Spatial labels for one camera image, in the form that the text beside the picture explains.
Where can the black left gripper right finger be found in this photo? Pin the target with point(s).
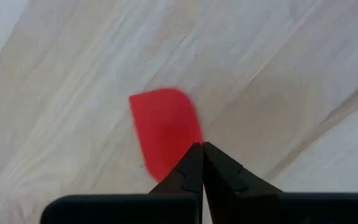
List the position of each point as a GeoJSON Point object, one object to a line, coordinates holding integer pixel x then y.
{"type": "Point", "coordinates": [225, 177]}

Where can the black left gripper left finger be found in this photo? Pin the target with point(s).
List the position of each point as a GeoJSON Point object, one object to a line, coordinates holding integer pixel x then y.
{"type": "Point", "coordinates": [188, 174]}

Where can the red silicone spatula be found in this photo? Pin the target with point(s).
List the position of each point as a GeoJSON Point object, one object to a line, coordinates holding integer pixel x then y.
{"type": "Point", "coordinates": [163, 124]}

